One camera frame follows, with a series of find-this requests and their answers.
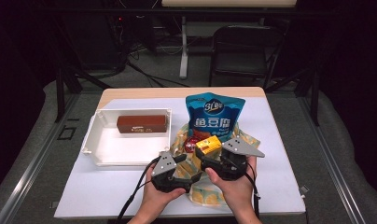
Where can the yellow box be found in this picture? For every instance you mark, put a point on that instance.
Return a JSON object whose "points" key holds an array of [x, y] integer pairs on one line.
{"points": [[208, 146]]}

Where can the brown box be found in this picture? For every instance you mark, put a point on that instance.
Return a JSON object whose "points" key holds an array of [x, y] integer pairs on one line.
{"points": [[143, 123]]}

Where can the blue snack pouch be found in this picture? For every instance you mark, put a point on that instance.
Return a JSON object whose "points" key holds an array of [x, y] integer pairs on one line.
{"points": [[214, 115]]}

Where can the white table cover sheet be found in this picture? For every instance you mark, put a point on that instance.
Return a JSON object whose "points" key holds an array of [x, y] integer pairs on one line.
{"points": [[270, 130]]}

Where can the lemon print bag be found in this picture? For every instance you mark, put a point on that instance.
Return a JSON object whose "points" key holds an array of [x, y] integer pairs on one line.
{"points": [[205, 194]]}

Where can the person's right hand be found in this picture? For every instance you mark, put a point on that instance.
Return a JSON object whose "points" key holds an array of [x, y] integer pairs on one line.
{"points": [[236, 193]]}

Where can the black metal stand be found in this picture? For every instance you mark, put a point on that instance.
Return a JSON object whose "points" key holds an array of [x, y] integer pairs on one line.
{"points": [[315, 99], [59, 93]]}

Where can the aluminium rail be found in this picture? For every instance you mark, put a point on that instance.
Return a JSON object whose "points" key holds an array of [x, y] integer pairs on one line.
{"points": [[21, 180], [343, 186]]}

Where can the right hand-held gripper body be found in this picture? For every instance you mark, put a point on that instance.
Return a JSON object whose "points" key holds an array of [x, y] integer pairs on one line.
{"points": [[236, 147]]}

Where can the black folding chair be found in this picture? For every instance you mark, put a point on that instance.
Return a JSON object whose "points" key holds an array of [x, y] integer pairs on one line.
{"points": [[239, 63]]}

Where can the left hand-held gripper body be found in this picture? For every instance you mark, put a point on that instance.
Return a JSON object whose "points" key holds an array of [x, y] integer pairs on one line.
{"points": [[164, 165]]}

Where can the person's left hand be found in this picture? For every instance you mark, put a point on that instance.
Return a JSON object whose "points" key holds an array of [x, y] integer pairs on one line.
{"points": [[155, 199]]}

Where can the white plastic bin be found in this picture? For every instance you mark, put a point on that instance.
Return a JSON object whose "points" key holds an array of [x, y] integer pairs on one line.
{"points": [[115, 149]]}

